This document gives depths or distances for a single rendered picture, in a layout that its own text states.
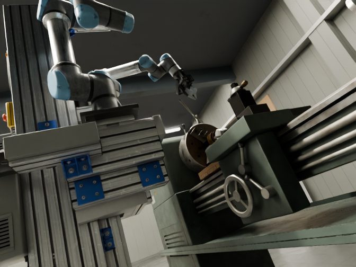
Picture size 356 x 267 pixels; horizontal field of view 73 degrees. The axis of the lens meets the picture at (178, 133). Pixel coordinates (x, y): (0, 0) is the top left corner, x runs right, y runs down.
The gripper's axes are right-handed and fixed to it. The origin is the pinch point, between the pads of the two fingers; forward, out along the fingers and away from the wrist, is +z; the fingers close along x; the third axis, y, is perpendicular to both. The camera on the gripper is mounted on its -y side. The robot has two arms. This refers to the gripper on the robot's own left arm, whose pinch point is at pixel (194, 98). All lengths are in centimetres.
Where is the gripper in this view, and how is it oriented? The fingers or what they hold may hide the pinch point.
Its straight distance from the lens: 157.8
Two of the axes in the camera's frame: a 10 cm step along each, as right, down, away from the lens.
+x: 7.4, -4.3, 5.2
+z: 5.9, 7.9, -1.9
